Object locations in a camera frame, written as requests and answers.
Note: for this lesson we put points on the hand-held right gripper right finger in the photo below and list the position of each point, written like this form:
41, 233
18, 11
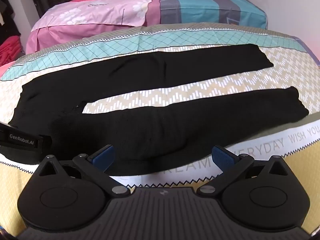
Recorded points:
222, 157

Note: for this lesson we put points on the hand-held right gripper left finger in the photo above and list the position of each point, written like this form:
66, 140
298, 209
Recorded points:
103, 156

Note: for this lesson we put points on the black pants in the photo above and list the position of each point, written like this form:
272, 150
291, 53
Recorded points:
155, 130

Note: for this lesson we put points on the beige teal patterned bed blanket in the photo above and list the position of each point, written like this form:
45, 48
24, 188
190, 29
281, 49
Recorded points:
200, 90

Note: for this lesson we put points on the red folded cloth stack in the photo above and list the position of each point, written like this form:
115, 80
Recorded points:
11, 52

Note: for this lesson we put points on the dark hanging clothes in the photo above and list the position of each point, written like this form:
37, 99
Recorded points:
7, 17

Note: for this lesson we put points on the pink floral bedding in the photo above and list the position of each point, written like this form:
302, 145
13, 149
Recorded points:
100, 12

